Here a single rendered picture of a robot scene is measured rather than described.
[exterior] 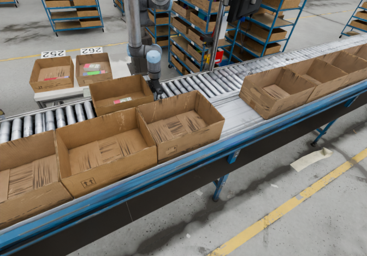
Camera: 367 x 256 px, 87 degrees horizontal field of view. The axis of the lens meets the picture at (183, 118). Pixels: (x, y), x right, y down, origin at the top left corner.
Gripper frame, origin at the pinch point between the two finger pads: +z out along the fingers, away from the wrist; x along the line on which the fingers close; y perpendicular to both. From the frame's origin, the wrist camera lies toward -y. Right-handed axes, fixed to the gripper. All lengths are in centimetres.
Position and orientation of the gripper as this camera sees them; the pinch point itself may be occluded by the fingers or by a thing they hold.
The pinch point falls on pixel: (156, 100)
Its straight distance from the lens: 150.8
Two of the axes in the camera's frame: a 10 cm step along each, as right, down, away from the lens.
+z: -0.6, 7.1, 7.0
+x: -8.8, 2.9, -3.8
